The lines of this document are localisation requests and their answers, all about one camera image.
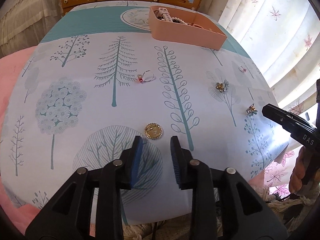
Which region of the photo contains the pink strap smart watch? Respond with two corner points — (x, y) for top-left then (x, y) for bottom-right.
(153, 7), (174, 22)

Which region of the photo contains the right hand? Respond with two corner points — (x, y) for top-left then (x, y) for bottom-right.
(289, 146), (310, 193)

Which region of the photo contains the round gold brooch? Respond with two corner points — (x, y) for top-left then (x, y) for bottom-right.
(144, 123), (163, 140)

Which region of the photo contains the small gold flower earring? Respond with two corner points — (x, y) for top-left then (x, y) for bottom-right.
(246, 104), (258, 116)

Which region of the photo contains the printed tree tablecloth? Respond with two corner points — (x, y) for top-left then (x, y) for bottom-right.
(1, 2), (288, 224)

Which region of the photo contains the floral white curtain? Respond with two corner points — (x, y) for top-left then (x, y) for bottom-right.
(199, 0), (320, 201)

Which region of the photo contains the pink plastic storage box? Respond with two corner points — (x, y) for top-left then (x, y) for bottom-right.
(149, 6), (227, 50)

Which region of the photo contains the lace covered cabinet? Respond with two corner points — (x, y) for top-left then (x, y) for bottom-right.
(1, 0), (63, 57)

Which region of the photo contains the silver ring red stone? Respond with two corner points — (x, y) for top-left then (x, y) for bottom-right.
(137, 70), (155, 83)

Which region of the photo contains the white pearl necklace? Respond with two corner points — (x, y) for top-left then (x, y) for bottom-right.
(171, 16), (190, 25)

